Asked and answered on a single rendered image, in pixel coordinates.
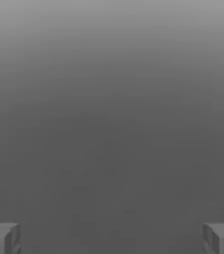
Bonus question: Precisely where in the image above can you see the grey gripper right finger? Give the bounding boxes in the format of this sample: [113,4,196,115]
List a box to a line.
[202,222,224,254]

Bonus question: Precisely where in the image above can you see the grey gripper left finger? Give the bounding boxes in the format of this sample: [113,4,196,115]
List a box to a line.
[0,222,22,254]

